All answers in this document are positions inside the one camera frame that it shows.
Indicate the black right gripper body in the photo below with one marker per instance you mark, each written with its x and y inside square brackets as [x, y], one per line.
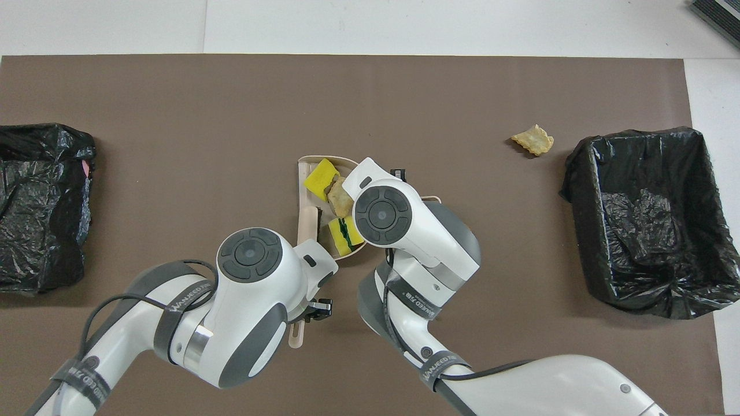
[399, 174]

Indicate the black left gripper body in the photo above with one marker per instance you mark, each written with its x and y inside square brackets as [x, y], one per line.
[319, 309]

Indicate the pale beige foam chunk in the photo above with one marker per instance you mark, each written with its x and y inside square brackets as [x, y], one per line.
[340, 199]

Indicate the green and yellow sponge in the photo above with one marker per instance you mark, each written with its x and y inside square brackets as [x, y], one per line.
[341, 240]

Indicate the small yellow sponge piece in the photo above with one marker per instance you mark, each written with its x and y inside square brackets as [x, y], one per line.
[319, 178]

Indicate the beige hand brush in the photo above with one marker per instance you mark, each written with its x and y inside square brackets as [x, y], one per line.
[307, 225]

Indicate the beige plastic dustpan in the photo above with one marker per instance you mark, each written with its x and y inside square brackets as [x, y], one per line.
[301, 185]

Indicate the tan crinkled foam scrap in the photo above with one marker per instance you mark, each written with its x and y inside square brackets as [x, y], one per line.
[535, 140]

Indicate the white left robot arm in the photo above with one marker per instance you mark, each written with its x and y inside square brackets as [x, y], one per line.
[254, 300]

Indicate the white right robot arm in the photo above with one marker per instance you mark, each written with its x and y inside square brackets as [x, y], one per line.
[428, 231]

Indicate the black bag lined bin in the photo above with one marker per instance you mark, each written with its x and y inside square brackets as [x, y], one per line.
[624, 242]

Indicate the black bag bin, pink patch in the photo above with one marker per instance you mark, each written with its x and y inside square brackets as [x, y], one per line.
[46, 254]

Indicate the brown table mat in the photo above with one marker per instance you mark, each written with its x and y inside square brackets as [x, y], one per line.
[404, 86]

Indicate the grey ribbed device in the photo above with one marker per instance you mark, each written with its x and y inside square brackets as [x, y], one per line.
[720, 14]

